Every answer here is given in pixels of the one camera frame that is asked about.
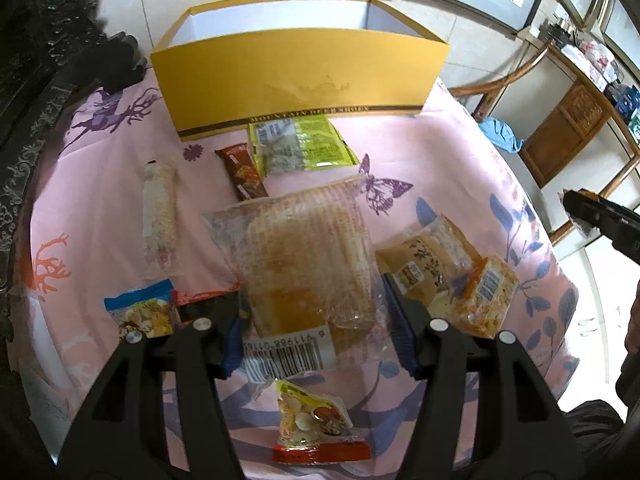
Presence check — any blue cloth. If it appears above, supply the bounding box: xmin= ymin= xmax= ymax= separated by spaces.
xmin=477 ymin=117 xmax=523 ymax=153

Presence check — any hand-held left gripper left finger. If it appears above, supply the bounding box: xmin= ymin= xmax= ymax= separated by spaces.
xmin=55 ymin=305 xmax=248 ymax=480

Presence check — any clear bagged bread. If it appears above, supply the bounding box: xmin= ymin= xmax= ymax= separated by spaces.
xmin=201 ymin=176 xmax=388 ymax=378

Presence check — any dark red snack packet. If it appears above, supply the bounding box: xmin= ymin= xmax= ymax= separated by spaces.
xmin=172 ymin=280 xmax=246 ymax=326

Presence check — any brown snack packet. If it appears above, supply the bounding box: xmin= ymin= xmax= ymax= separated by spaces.
xmin=215 ymin=144 xmax=270 ymax=202

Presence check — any blue box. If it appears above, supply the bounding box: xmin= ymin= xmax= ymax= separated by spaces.
xmin=605 ymin=85 xmax=640 ymax=122

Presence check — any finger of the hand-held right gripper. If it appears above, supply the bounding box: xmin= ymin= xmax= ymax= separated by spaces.
xmin=562 ymin=187 xmax=622 ymax=234

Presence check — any small yellow-green snack packet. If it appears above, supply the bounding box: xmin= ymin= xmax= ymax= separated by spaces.
xmin=272 ymin=379 xmax=372 ymax=465

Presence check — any person's leg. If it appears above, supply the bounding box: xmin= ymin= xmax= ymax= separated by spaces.
xmin=562 ymin=397 xmax=633 ymax=441

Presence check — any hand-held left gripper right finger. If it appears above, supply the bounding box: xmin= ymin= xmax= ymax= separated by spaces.
xmin=382 ymin=272 xmax=584 ymax=480

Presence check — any long white rice-cracker packet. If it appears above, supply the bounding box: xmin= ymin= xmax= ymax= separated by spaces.
xmin=140 ymin=159 xmax=180 ymax=276

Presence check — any yellow cardboard box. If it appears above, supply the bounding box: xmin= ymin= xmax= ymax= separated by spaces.
xmin=150 ymin=0 xmax=451 ymax=142

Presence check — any dark carved wooden furniture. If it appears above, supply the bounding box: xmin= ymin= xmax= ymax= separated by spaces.
xmin=0 ymin=0 xmax=151 ymax=321

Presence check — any tan snack packet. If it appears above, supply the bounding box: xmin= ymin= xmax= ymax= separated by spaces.
xmin=375 ymin=215 xmax=483 ymax=308

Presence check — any wooden chair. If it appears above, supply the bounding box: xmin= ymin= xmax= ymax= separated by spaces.
xmin=447 ymin=40 xmax=576 ymax=241

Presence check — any wooden side table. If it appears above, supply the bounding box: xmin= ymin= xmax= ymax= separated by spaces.
xmin=520 ymin=35 xmax=640 ymax=186

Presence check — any green snack packet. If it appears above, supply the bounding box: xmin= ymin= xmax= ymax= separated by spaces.
xmin=247 ymin=114 xmax=361 ymax=178

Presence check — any orange crispy snack packet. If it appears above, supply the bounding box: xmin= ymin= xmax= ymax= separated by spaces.
xmin=430 ymin=255 xmax=521 ymax=338

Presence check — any white plastic bag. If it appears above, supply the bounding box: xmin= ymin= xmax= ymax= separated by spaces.
xmin=580 ymin=40 xmax=622 ymax=81

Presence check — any small blue snack packet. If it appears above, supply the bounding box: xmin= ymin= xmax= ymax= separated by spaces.
xmin=104 ymin=280 xmax=181 ymax=338

